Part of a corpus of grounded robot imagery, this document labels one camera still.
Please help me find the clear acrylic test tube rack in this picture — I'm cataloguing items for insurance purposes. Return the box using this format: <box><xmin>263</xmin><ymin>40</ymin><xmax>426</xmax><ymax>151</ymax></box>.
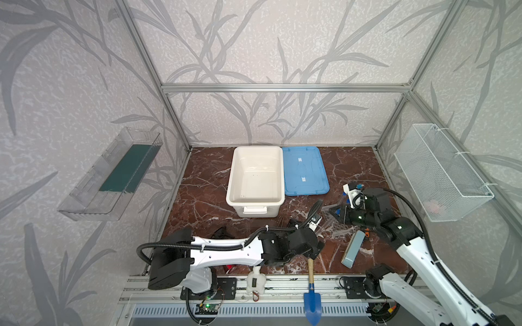
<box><xmin>318</xmin><ymin>205</ymin><xmax>356</xmax><ymax>239</ymax></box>

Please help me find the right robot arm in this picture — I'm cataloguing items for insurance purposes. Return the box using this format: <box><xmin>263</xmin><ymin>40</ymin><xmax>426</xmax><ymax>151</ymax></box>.
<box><xmin>328</xmin><ymin>183</ymin><xmax>513</xmax><ymax>325</ymax></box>

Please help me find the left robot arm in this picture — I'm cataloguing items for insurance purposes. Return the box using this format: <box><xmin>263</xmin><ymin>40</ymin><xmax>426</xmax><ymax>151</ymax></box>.
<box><xmin>136</xmin><ymin>200</ymin><xmax>324</xmax><ymax>293</ymax></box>

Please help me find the teal grey rectangular box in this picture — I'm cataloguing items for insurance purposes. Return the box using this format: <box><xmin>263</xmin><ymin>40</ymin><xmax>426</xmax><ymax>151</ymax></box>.
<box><xmin>341</xmin><ymin>230</ymin><xmax>366</xmax><ymax>268</ymax></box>

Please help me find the white plastic figurine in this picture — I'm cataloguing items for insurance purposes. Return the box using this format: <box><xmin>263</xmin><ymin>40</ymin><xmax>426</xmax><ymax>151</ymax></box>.
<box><xmin>246</xmin><ymin>266</ymin><xmax>266</xmax><ymax>295</ymax></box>

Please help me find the red spray bottle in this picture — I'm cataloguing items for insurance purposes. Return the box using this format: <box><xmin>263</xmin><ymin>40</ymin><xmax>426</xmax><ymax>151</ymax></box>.
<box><xmin>211</xmin><ymin>226</ymin><xmax>234</xmax><ymax>240</ymax></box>

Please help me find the white plastic storage bin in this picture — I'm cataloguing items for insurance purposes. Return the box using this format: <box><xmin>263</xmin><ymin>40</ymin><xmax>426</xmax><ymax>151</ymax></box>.
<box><xmin>226</xmin><ymin>145</ymin><xmax>285</xmax><ymax>218</ymax></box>

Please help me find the blue plastic bin lid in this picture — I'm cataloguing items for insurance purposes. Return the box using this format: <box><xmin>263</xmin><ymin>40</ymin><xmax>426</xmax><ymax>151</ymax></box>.
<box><xmin>282</xmin><ymin>147</ymin><xmax>330</xmax><ymax>196</ymax></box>

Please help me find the green circuit board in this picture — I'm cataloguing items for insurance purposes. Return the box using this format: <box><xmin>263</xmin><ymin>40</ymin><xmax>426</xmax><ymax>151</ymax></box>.
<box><xmin>194</xmin><ymin>304</ymin><xmax>220</xmax><ymax>315</ymax></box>

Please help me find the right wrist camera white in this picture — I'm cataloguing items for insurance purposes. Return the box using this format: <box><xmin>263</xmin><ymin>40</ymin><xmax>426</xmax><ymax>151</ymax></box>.
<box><xmin>343</xmin><ymin>182</ymin><xmax>364</xmax><ymax>206</ymax></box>

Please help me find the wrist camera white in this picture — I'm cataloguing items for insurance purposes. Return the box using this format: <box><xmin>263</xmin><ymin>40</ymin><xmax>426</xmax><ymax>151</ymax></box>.
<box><xmin>343</xmin><ymin>182</ymin><xmax>364</xmax><ymax>206</ymax></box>
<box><xmin>307</xmin><ymin>214</ymin><xmax>322</xmax><ymax>231</ymax></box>

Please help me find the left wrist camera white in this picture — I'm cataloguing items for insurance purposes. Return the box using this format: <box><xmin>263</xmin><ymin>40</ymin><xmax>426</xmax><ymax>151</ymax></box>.
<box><xmin>307</xmin><ymin>214</ymin><xmax>322</xmax><ymax>231</ymax></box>

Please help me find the blue garden trowel wooden handle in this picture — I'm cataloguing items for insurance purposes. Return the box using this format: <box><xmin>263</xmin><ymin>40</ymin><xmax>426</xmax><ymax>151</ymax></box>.
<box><xmin>303</xmin><ymin>258</ymin><xmax>322</xmax><ymax>326</ymax></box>

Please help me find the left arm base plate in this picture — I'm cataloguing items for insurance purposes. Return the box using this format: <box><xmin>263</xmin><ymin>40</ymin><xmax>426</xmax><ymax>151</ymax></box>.
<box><xmin>181</xmin><ymin>277</ymin><xmax>238</xmax><ymax>301</ymax></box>

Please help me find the white wire mesh basket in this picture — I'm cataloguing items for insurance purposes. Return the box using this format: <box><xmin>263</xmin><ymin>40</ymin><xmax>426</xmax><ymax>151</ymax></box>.
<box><xmin>394</xmin><ymin>124</ymin><xmax>495</xmax><ymax>222</ymax></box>

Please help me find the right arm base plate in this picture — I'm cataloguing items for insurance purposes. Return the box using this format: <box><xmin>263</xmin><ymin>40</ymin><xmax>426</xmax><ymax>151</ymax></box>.
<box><xmin>338</xmin><ymin>276</ymin><xmax>381</xmax><ymax>300</ymax></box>

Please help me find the aluminium front rail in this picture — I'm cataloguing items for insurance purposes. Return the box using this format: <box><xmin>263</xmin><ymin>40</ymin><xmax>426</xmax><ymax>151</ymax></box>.
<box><xmin>118</xmin><ymin>274</ymin><xmax>349</xmax><ymax>304</ymax></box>

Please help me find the clear wall shelf green liner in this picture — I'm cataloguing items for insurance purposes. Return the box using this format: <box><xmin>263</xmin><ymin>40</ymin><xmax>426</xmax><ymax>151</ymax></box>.
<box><xmin>58</xmin><ymin>127</ymin><xmax>163</xmax><ymax>221</ymax></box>

